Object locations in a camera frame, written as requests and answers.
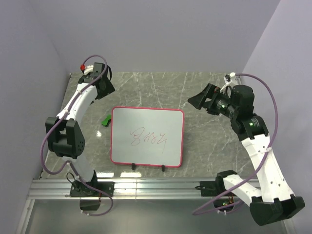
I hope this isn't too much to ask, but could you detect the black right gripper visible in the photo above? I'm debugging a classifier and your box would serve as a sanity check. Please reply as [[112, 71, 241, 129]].
[[187, 83, 238, 119]]

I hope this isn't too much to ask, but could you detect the green whiteboard eraser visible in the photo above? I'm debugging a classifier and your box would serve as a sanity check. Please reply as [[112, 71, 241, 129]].
[[101, 115, 112, 127]]

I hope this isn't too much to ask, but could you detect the pink framed whiteboard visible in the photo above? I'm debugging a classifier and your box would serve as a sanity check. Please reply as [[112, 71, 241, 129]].
[[110, 107, 185, 168]]

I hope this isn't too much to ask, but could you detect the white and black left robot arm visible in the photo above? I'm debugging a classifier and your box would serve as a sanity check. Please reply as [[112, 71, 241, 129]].
[[45, 62, 115, 196]]

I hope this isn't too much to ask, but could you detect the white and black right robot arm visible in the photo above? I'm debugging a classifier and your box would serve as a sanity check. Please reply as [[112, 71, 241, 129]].
[[188, 83, 305, 226]]

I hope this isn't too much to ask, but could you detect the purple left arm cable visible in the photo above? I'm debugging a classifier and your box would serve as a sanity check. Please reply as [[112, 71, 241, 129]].
[[40, 55, 115, 216]]

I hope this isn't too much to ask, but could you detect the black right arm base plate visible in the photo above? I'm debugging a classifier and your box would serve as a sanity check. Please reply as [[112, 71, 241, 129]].
[[195, 180, 226, 197]]

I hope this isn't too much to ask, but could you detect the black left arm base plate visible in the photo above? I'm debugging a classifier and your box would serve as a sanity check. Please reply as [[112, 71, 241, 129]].
[[69, 181, 115, 197]]

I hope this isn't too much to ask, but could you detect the aluminium mounting rail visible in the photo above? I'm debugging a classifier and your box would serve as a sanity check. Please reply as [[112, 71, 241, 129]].
[[27, 177, 214, 200]]

